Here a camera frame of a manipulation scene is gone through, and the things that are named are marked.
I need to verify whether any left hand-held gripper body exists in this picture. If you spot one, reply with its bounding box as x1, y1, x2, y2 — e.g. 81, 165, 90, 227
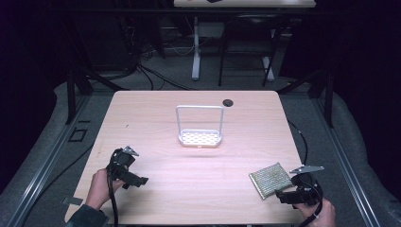
106, 145, 140, 184

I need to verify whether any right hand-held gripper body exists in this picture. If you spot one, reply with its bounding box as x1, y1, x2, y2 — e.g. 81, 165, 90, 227
288, 165, 325, 208

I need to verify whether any person's left hand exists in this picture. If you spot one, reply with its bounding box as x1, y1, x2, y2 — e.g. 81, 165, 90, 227
84, 167, 127, 212

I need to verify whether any person's right hand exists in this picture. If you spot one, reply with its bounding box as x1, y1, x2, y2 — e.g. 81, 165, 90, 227
292, 198, 338, 227

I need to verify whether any black tape square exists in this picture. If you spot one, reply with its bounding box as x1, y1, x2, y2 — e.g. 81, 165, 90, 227
67, 128, 89, 143

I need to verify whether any grey tape strip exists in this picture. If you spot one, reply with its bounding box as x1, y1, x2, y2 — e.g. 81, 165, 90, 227
61, 196, 84, 207

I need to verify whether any black metal stand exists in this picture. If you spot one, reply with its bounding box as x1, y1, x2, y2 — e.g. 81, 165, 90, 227
62, 18, 131, 126
276, 65, 336, 130

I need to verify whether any white desk with white legs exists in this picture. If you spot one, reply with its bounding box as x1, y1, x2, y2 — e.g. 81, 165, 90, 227
172, 0, 317, 82

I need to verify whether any black chair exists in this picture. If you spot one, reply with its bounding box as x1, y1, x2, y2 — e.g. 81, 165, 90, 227
218, 12, 287, 88

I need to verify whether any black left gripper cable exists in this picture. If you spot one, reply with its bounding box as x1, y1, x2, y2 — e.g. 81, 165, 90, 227
106, 164, 120, 227

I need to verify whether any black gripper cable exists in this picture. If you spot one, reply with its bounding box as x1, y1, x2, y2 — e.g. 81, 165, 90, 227
297, 180, 324, 227
106, 164, 120, 227

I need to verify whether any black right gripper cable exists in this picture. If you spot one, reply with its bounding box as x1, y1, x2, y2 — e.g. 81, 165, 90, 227
297, 180, 324, 227

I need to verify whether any black cable beside table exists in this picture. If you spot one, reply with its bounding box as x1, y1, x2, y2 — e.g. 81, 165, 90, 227
287, 119, 309, 166

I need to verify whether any metal floor rail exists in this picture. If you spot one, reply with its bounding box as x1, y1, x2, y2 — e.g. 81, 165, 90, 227
310, 96, 382, 227
5, 94, 93, 227

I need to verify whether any black floor cable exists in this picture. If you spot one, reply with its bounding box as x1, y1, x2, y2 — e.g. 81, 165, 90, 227
22, 142, 96, 227

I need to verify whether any white wire sponge rack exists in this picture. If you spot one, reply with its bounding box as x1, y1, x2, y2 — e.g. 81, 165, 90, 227
175, 104, 225, 148

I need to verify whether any bundle of black cables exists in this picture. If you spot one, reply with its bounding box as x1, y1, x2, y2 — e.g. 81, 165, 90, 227
117, 15, 198, 93

